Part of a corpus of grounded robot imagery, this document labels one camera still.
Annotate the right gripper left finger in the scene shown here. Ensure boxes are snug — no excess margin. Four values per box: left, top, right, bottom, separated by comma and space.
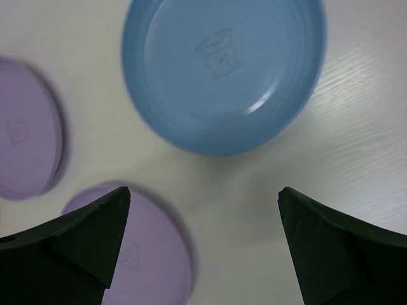
1, 187, 130, 304

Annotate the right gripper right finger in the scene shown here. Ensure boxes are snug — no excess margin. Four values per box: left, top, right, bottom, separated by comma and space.
278, 187, 406, 304

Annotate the blue plate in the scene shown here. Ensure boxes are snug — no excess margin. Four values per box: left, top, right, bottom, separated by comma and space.
121, 0, 326, 156

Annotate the near purple plate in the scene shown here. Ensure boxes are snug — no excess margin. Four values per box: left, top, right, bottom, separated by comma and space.
60, 180, 197, 305

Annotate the purple plate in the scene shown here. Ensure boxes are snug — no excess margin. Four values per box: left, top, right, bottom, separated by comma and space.
60, 180, 197, 305
1, 57, 64, 200

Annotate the far purple plate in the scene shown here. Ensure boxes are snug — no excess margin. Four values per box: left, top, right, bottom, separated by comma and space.
1, 57, 64, 200

